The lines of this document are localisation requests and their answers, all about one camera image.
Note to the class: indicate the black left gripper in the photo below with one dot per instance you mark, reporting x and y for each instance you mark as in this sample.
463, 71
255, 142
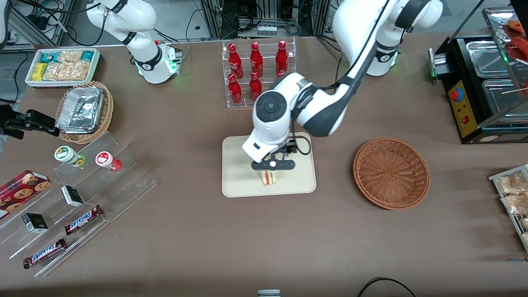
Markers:
290, 147

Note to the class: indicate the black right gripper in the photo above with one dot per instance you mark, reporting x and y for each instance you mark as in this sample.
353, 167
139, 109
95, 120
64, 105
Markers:
25, 121

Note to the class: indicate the triangular sandwich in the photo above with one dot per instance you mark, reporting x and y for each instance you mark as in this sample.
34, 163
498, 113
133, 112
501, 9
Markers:
271, 177

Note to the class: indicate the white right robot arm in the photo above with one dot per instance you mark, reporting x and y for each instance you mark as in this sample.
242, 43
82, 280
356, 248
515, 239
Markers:
144, 24

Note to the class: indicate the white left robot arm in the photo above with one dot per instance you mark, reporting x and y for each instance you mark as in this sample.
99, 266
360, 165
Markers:
321, 111

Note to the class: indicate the beige serving tray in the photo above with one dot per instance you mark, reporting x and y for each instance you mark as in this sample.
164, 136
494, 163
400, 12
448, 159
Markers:
237, 173

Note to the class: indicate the light wicker basket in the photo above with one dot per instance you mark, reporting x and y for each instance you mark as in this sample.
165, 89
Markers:
106, 111

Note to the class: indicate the brown wicker basket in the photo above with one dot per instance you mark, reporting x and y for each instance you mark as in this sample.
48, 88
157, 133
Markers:
392, 173

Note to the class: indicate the foil container stack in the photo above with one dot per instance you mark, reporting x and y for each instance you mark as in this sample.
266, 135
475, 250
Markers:
80, 109

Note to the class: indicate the green lid yogurt cup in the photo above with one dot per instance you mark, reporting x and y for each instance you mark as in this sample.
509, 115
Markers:
66, 154

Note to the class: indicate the yellow snack pack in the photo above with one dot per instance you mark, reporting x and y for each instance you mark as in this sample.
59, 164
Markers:
39, 71

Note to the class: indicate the clear cracker bag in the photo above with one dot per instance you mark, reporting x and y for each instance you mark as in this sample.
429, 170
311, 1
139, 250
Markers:
68, 71
71, 56

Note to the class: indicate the teal snack pack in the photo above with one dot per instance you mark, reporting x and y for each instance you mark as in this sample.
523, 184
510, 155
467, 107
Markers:
88, 55
49, 57

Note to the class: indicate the red tartan cookie box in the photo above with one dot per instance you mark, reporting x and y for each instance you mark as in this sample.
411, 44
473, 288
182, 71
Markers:
20, 192

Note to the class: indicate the clear acrylic bottle rack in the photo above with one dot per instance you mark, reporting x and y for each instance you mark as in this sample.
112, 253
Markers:
243, 103

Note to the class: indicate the red lid yogurt cup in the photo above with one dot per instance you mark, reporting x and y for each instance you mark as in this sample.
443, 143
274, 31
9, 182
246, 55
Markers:
105, 159

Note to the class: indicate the white plastic snack bin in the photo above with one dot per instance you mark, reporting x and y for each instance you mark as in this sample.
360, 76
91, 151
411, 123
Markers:
97, 66

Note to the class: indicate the small black box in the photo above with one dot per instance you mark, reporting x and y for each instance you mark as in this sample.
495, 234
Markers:
72, 196
35, 222

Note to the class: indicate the clear acrylic stepped stand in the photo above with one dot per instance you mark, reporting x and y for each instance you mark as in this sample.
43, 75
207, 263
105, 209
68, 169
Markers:
119, 185

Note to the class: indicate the Snickers chocolate bar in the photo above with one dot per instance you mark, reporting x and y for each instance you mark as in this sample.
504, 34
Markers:
43, 253
82, 220

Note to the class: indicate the small grey device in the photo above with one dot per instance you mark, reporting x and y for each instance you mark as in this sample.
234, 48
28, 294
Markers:
269, 293

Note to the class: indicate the grey power strip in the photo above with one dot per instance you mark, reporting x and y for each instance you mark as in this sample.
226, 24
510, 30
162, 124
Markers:
266, 30

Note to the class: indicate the red emergency stop button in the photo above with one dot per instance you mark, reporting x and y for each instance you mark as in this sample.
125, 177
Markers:
455, 95

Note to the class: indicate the black food warmer cabinet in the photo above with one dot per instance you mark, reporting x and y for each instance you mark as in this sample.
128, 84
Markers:
472, 82

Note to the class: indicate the steel warmer pan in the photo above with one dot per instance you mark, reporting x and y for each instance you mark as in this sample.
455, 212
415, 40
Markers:
501, 97
486, 57

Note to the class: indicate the clear bagged pastry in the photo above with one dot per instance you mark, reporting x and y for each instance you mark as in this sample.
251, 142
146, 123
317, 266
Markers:
524, 223
525, 238
515, 204
511, 183

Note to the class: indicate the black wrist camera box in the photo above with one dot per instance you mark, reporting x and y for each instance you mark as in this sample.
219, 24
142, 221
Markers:
291, 145

